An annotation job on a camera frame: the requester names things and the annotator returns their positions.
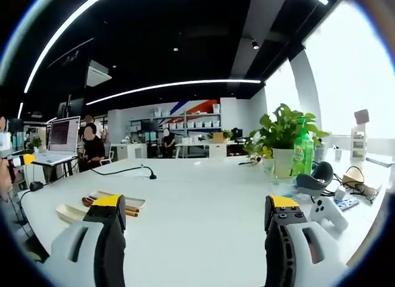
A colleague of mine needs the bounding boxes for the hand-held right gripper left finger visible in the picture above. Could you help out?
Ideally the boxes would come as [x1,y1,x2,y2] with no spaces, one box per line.
[43,194,127,287]

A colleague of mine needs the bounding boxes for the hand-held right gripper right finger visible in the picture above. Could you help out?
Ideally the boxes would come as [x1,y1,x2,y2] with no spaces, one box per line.
[264,194,349,287]

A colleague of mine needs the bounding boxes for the wooden spoon utensil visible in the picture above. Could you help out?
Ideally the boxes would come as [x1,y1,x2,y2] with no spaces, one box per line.
[81,195,99,208]

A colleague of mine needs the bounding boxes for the cream cutlery case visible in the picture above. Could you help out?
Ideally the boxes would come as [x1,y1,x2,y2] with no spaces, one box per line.
[88,190,146,210]

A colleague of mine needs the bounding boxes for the cream cutlery case lid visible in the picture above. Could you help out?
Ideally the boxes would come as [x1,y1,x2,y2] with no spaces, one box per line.
[56,203,91,223]

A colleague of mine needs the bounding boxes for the small potted plant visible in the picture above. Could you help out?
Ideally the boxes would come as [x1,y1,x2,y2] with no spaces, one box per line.
[30,136,43,154]

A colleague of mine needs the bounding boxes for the laptop stand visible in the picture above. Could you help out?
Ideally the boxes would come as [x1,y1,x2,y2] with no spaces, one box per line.
[30,156,80,185]

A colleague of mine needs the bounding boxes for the silver laptop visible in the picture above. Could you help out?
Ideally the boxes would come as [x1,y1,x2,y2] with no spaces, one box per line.
[32,115,81,166]

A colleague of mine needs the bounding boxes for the white game controller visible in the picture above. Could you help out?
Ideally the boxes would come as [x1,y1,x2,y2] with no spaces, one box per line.
[308,196,349,233]

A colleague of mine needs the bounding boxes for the grey headset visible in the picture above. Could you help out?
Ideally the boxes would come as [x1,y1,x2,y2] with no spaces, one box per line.
[295,161,335,197]

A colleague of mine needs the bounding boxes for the blue patterned packet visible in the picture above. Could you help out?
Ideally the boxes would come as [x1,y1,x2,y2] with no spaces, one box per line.
[334,198,360,211]

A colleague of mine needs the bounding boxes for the grey office chair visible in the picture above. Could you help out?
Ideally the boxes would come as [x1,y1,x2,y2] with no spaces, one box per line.
[99,141,112,166]

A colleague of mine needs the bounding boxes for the green drink bottle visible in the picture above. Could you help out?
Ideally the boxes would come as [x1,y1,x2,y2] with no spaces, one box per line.
[291,117,315,178]

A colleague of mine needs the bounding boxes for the black-rimmed glasses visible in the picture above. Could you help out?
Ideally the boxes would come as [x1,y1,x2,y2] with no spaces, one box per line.
[350,182,380,204]

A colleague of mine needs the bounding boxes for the ceiling air conditioner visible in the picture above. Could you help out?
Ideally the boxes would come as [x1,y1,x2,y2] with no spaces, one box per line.
[86,59,112,88]

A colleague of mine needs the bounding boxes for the green potted plant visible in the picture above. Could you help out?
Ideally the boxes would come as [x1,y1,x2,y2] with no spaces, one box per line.
[243,103,330,160]

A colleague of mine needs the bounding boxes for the curved ceiling light strip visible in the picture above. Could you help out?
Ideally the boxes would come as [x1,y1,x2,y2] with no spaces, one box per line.
[23,0,115,94]

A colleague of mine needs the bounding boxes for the white desk organizer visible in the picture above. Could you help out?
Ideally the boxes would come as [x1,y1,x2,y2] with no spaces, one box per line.
[350,123,368,160]

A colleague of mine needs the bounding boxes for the brown cardboard box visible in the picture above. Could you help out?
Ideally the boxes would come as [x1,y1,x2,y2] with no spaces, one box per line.
[354,109,370,125]

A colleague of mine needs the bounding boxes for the grey storage shelf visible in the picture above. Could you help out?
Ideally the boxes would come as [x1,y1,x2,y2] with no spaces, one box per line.
[129,103,222,136]

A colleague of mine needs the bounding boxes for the long ceiling light strip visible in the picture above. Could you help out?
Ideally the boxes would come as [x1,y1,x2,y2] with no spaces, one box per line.
[85,78,263,106]

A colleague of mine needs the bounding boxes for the black cable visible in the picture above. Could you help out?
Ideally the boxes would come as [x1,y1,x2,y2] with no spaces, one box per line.
[88,165,158,181]

